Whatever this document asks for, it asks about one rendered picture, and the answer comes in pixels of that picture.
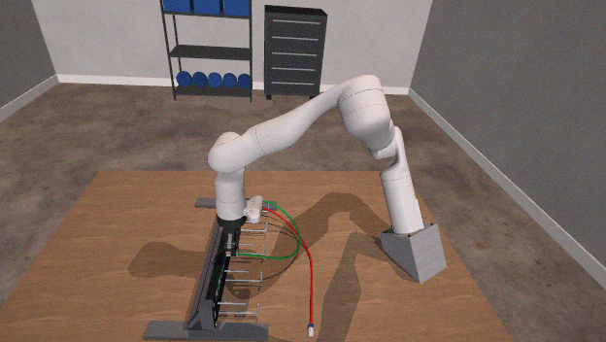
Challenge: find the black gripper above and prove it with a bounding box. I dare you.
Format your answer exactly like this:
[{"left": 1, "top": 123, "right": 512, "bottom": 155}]
[{"left": 217, "top": 215, "right": 247, "bottom": 257}]

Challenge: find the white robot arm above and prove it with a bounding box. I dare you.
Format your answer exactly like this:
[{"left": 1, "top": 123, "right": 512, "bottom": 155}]
[{"left": 208, "top": 75, "right": 424, "bottom": 234}]

